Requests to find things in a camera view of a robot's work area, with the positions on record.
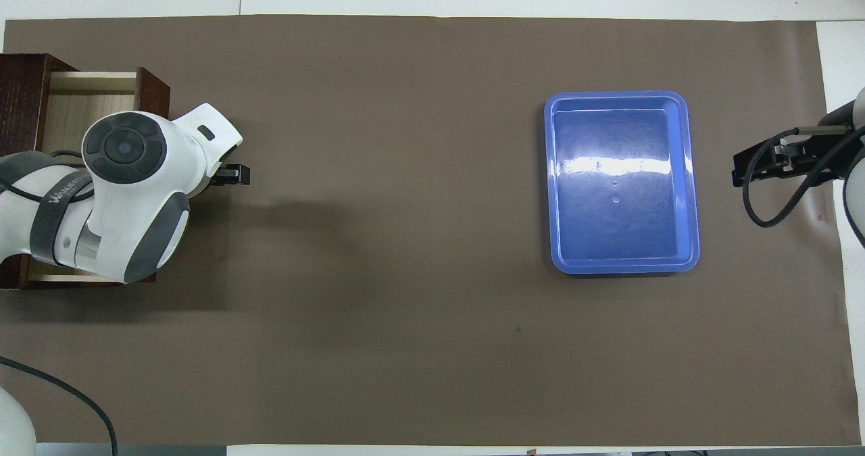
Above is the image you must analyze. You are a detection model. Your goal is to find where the blue plastic tray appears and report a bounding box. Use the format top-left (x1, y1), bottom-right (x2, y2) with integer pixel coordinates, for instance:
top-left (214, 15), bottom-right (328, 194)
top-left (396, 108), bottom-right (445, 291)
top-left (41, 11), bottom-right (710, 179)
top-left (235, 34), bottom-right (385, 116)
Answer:
top-left (544, 91), bottom-right (701, 276)

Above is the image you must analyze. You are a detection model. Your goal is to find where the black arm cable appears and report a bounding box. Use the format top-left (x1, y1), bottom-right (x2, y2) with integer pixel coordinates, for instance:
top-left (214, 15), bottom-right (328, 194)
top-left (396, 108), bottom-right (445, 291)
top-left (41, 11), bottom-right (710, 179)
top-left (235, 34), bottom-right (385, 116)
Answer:
top-left (741, 125), bottom-right (854, 228)
top-left (0, 356), bottom-right (120, 456)

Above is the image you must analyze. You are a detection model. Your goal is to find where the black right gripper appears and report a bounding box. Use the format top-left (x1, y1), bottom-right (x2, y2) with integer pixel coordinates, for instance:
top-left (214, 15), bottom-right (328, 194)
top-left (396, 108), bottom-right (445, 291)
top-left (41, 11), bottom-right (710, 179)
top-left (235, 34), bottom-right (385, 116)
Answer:
top-left (733, 103), bottom-right (865, 188)

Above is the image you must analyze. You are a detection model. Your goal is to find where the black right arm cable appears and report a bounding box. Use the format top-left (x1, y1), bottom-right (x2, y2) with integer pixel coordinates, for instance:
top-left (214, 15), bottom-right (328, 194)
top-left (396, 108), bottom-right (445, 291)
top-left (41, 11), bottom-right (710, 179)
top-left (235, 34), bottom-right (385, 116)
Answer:
top-left (741, 125), bottom-right (854, 228)

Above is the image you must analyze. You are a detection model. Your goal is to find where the dark wooden drawer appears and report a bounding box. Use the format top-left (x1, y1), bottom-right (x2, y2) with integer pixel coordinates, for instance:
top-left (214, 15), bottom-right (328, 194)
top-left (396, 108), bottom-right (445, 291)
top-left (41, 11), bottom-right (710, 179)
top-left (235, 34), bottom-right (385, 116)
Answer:
top-left (27, 68), bottom-right (170, 285)

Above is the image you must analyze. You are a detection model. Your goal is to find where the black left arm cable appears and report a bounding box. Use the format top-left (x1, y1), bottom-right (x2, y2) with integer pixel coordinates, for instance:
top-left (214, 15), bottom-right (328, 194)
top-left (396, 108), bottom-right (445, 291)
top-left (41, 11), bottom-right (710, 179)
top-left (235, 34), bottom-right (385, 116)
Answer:
top-left (0, 356), bottom-right (120, 456)

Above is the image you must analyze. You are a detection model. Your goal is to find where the brown paper table mat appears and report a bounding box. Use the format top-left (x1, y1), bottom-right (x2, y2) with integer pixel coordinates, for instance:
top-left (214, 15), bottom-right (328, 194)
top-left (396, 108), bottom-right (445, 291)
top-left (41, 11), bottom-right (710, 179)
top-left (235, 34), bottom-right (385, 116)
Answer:
top-left (0, 15), bottom-right (851, 447)

